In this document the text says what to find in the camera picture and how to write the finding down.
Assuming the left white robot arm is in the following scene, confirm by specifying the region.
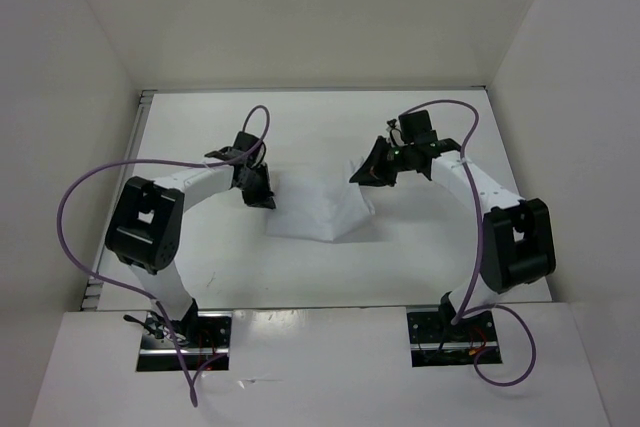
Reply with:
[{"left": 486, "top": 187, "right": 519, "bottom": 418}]
[{"left": 105, "top": 131, "right": 276, "bottom": 347}]

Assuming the white skirt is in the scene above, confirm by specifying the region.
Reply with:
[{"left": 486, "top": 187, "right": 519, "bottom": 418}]
[{"left": 266, "top": 159, "right": 375, "bottom": 243}]

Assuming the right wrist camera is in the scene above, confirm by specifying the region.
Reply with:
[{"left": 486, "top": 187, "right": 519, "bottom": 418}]
[{"left": 387, "top": 119, "right": 402, "bottom": 145}]

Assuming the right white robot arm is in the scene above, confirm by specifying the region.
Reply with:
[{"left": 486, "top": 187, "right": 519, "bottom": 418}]
[{"left": 350, "top": 110, "right": 556, "bottom": 340}]

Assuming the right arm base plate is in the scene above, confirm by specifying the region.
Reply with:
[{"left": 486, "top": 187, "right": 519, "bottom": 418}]
[{"left": 406, "top": 306, "right": 502, "bottom": 368}]

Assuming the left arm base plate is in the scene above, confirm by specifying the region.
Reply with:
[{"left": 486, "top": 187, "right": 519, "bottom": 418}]
[{"left": 136, "top": 311, "right": 232, "bottom": 373}]

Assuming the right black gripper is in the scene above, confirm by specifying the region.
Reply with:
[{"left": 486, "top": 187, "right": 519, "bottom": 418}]
[{"left": 351, "top": 135, "right": 415, "bottom": 187}]

